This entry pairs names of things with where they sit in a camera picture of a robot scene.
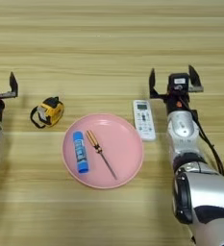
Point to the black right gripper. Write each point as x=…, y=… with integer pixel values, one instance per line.
x=178, y=101

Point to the yellow black tape measure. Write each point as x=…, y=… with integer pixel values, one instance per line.
x=52, y=112

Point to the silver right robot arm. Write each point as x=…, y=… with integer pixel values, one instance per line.
x=200, y=192

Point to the right gripper small black box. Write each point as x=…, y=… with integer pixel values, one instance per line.
x=179, y=81

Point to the white remote control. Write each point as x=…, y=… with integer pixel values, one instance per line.
x=144, y=120

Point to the pink round plate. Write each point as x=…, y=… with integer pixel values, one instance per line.
x=119, y=150

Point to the blue glue stick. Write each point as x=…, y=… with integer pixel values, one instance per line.
x=80, y=152

